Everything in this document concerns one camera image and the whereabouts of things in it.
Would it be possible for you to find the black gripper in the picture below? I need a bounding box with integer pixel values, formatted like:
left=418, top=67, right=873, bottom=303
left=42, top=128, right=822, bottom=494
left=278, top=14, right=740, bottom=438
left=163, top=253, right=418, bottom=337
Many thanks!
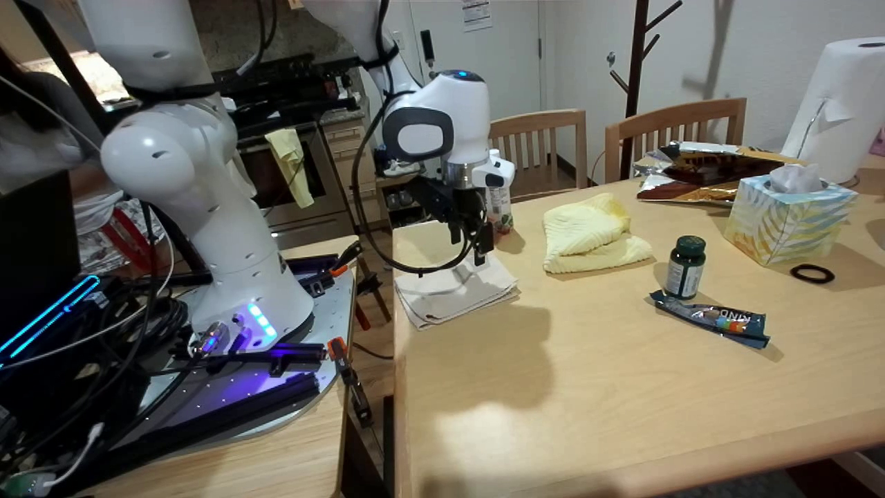
left=404, top=164, right=494, bottom=272

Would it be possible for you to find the white wiping cloth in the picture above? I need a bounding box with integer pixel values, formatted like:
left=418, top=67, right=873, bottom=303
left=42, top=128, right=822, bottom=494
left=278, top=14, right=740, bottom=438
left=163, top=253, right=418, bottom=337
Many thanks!
left=396, top=249, right=522, bottom=332

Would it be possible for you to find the yellow towel cloth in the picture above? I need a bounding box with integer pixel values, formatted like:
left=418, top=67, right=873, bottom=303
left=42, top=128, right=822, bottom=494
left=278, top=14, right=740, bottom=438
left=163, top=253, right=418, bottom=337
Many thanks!
left=538, top=191, right=659, bottom=278

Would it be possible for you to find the wooden slat-back chair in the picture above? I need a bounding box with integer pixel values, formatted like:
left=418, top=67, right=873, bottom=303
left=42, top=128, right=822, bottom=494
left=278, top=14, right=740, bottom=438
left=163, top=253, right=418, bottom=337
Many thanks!
left=486, top=106, right=591, bottom=203
left=602, top=95, right=750, bottom=186

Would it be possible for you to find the yellow hanging kitchen towel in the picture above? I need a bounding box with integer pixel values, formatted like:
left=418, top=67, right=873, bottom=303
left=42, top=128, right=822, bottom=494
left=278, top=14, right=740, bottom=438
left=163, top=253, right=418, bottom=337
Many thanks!
left=262, top=126, right=318, bottom=211

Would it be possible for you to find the silver snack bag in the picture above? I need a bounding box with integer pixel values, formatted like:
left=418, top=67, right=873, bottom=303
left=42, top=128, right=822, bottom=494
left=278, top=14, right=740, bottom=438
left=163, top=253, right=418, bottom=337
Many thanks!
left=632, top=150, right=681, bottom=199

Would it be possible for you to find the small green pill bottle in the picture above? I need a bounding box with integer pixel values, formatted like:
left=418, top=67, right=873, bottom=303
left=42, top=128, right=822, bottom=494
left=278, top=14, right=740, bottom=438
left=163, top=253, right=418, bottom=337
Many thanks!
left=663, top=232, right=711, bottom=303

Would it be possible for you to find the black kitchen stove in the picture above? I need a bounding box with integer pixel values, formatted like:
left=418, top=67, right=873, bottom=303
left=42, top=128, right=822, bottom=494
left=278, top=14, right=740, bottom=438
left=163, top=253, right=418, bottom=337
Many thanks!
left=217, top=49, right=371, bottom=232

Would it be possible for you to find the dark wooden coat rack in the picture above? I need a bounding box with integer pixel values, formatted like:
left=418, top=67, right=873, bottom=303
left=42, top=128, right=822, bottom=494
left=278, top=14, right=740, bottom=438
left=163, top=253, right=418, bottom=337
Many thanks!
left=605, top=0, right=686, bottom=182

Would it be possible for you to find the brown snack bag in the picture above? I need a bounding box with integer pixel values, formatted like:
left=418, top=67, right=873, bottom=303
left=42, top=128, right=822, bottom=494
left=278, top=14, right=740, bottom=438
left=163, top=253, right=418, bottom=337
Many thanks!
left=656, top=138, right=808, bottom=207

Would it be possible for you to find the striped tissue box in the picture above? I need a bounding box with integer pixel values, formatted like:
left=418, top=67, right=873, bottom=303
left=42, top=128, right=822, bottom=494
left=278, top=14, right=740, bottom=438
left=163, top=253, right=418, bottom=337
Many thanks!
left=722, top=164, right=859, bottom=272

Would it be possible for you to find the black box with blue light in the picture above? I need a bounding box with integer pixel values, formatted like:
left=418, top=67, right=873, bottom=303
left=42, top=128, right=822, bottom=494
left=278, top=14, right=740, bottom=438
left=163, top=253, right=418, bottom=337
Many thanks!
left=0, top=272, right=187, bottom=411

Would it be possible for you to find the black monitor screen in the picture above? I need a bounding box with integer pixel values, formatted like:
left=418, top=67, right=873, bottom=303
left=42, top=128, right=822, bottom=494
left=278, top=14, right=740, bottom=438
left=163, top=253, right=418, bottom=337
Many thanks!
left=0, top=170, right=82, bottom=350

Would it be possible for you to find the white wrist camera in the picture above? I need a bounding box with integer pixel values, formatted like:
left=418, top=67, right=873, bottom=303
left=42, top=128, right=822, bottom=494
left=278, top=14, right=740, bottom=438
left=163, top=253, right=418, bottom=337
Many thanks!
left=477, top=150, right=517, bottom=191

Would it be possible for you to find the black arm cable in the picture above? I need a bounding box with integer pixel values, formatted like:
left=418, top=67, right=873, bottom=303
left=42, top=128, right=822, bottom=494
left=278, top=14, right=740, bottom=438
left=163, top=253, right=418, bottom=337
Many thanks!
left=350, top=0, right=480, bottom=278

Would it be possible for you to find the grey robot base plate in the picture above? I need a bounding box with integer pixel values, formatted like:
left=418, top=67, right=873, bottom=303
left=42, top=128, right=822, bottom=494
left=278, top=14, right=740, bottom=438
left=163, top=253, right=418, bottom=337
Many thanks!
left=81, top=253, right=363, bottom=466

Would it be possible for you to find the red handled clamp tool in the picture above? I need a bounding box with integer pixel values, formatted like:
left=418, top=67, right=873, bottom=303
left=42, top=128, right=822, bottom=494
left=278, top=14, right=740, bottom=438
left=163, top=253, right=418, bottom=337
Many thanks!
left=327, top=334, right=375, bottom=429

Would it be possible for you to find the white wall paper notice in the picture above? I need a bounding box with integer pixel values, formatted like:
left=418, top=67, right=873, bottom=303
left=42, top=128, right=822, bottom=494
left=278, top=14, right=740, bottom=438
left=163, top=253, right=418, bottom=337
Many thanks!
left=459, top=0, right=497, bottom=37

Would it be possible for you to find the black rubber ring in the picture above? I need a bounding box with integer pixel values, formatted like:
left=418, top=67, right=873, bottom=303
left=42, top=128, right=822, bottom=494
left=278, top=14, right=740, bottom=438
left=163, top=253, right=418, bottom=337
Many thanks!
left=789, top=261, right=837, bottom=287

